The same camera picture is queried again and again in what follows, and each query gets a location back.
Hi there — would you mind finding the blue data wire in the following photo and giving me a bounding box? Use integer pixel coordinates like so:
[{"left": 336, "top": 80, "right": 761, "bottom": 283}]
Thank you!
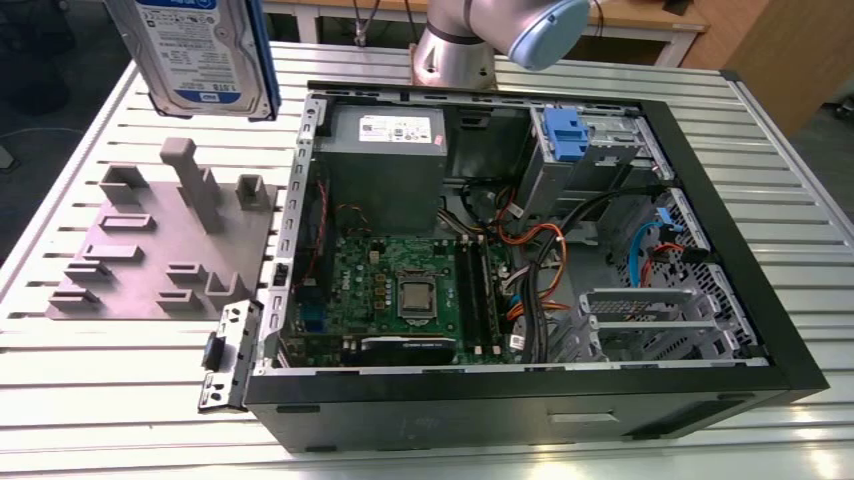
[{"left": 629, "top": 205, "right": 677, "bottom": 290}]

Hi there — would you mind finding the disk power wire black connector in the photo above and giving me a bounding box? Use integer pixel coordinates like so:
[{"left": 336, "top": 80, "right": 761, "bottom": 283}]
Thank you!
[{"left": 650, "top": 242, "right": 710, "bottom": 266}]

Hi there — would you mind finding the hard disk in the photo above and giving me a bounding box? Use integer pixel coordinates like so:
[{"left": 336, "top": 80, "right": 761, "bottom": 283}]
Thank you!
[{"left": 103, "top": 0, "right": 280, "bottom": 123}]

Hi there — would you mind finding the green motherboard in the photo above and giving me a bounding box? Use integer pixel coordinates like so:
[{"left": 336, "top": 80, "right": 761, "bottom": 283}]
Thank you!
[{"left": 279, "top": 233, "right": 532, "bottom": 369}]

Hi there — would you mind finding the silver CPU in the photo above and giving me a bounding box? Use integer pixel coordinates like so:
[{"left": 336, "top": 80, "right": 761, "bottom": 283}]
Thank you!
[{"left": 398, "top": 282, "right": 440, "bottom": 312}]

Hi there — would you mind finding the silver power supply unit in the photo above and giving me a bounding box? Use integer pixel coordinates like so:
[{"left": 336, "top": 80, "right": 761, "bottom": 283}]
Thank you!
[{"left": 312, "top": 104, "right": 447, "bottom": 239}]

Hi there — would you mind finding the black RAM slot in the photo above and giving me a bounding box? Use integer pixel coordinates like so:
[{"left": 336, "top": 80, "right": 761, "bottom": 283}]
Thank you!
[
  {"left": 474, "top": 233, "right": 507, "bottom": 355},
  {"left": 455, "top": 233, "right": 487, "bottom": 355}
]

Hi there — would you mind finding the CPU socket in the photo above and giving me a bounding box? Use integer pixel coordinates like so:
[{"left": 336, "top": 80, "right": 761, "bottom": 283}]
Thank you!
[{"left": 392, "top": 268, "right": 446, "bottom": 330}]

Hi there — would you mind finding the black graphics card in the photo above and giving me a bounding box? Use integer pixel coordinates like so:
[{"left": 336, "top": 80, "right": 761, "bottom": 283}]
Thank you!
[{"left": 339, "top": 333, "right": 462, "bottom": 369}]

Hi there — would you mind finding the silver optical drive cage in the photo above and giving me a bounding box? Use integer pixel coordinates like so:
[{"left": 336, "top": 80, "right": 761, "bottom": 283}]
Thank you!
[{"left": 518, "top": 103, "right": 671, "bottom": 224}]

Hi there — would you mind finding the blue plastic bay latch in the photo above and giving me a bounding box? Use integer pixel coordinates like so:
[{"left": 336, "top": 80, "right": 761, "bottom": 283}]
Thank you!
[{"left": 543, "top": 106, "right": 593, "bottom": 164}]

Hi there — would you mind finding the black PC case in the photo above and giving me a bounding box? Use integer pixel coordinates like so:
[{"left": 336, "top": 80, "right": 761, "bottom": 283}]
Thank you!
[{"left": 243, "top": 78, "right": 831, "bottom": 454}]

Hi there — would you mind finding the grey parts rack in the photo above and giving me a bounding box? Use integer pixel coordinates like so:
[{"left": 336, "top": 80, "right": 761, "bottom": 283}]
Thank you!
[{"left": 43, "top": 137, "right": 283, "bottom": 324}]

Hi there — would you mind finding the wooden cabinet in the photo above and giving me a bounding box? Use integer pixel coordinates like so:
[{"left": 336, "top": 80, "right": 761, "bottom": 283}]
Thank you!
[{"left": 683, "top": 0, "right": 854, "bottom": 139}]

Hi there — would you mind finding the thin multicolour fan wire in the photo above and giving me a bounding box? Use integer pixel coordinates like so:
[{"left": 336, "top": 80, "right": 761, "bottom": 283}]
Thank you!
[{"left": 335, "top": 201, "right": 374, "bottom": 236}]

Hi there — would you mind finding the multicolour power wire harness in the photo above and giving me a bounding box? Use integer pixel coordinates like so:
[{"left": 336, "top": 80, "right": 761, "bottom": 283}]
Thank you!
[{"left": 436, "top": 187, "right": 577, "bottom": 324}]

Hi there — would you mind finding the red black twisted wire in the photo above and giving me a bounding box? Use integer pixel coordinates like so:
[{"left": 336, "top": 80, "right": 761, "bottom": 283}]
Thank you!
[{"left": 307, "top": 177, "right": 334, "bottom": 287}]

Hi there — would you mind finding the thick black cable bundle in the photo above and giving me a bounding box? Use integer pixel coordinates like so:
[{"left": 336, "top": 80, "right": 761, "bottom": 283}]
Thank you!
[{"left": 519, "top": 184, "right": 670, "bottom": 363}]

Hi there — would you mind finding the silver slot retention bracket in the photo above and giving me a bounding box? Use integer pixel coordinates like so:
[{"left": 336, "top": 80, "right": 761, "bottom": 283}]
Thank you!
[{"left": 198, "top": 298, "right": 264, "bottom": 416}]

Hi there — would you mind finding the wooden desk white frame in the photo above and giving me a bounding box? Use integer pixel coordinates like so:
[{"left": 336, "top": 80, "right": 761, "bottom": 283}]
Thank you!
[{"left": 292, "top": 0, "right": 713, "bottom": 69}]

